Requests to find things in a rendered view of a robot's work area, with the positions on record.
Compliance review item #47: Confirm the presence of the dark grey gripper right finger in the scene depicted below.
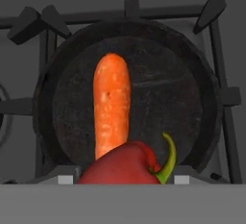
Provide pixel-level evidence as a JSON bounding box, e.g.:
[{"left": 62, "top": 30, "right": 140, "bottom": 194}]
[{"left": 172, "top": 164, "right": 231, "bottom": 186}]

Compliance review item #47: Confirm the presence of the orange carrot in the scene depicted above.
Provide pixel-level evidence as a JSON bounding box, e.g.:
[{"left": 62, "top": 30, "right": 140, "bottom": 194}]
[{"left": 92, "top": 52, "right": 132, "bottom": 162}]

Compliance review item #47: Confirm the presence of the grey hob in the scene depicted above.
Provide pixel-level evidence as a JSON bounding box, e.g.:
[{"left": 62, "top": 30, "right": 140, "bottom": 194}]
[{"left": 0, "top": 0, "right": 246, "bottom": 186}]

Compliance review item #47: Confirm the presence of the black round pan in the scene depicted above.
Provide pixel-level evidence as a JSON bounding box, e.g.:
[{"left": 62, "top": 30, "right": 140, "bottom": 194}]
[{"left": 33, "top": 18, "right": 224, "bottom": 175}]

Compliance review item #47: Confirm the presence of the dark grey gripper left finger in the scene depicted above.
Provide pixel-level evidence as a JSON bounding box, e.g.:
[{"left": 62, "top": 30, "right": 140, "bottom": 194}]
[{"left": 1, "top": 164, "right": 83, "bottom": 186}]

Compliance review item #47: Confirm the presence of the red bell pepper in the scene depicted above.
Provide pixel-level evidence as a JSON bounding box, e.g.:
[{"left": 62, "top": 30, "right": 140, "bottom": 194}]
[{"left": 77, "top": 131, "right": 178, "bottom": 186}]

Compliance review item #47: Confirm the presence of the black hob grate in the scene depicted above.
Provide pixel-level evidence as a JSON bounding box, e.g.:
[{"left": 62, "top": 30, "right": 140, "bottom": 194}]
[{"left": 0, "top": 0, "right": 243, "bottom": 185}]

